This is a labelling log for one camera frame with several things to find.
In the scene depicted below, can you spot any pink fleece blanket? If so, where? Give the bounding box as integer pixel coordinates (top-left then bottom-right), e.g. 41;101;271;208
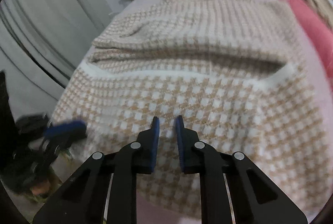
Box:
284;0;332;80

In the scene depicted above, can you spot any left hand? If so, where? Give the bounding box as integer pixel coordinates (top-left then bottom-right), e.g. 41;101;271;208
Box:
29;179;51;198

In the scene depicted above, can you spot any beige white houndstooth sweater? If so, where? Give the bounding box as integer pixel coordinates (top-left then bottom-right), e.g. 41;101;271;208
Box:
50;0;330;219

